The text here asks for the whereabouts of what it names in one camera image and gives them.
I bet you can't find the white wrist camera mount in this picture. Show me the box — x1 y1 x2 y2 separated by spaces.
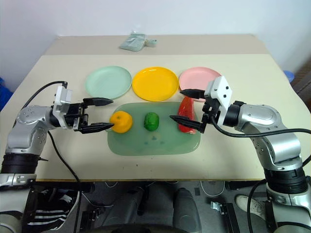
51 84 74 129
203 75 234 115

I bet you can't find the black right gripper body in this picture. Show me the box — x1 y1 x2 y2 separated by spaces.
200 96 223 127

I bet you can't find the pink plate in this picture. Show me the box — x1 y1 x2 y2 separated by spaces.
178 67 223 103

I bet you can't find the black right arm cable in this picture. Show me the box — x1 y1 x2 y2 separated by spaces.
210 114 311 233

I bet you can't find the red bell pepper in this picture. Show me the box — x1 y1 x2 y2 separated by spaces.
177 96 198 135

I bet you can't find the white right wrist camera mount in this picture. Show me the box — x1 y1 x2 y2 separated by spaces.
203 75 234 115

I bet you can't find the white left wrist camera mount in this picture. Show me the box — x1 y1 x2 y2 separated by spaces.
51 84 74 129

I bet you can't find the metal floor bracket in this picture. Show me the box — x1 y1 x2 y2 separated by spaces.
209 201 228 216

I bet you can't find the yellow plate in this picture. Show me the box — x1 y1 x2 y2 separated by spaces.
132 66 180 102

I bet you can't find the white floor cable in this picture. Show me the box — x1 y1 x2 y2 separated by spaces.
199 180 226 198

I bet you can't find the light green plate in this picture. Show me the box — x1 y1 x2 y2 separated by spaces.
85 65 132 100

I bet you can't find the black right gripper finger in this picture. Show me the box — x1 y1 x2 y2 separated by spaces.
179 88 206 100
169 115 206 134

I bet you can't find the dark grey rounded shape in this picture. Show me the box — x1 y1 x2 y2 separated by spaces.
105 186 152 233
173 187 203 233

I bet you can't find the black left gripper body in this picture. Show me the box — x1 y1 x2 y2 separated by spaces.
65 98 92 132

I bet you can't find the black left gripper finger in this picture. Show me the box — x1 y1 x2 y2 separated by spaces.
82 97 115 108
78 122 115 135

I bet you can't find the large beige table mat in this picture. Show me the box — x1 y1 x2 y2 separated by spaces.
0 54 311 183

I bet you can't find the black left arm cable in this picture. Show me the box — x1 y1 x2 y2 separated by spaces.
22 80 82 233

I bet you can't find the translucent green tray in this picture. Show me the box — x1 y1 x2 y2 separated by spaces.
106 101 202 155

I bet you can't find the yellow bell pepper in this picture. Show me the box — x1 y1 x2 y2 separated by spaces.
109 110 134 134

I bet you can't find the blue round container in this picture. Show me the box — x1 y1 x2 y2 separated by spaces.
282 69 296 84

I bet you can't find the brown cardboard box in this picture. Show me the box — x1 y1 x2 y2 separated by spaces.
291 61 311 103

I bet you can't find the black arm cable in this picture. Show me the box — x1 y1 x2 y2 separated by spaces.
210 114 311 233
22 80 82 233

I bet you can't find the black white striped shoe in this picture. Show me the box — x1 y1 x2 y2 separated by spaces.
26 191 79 231

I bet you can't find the blue plastic object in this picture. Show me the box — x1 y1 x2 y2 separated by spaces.
0 77 14 113

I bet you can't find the green bell pepper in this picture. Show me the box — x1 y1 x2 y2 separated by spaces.
143 112 160 132

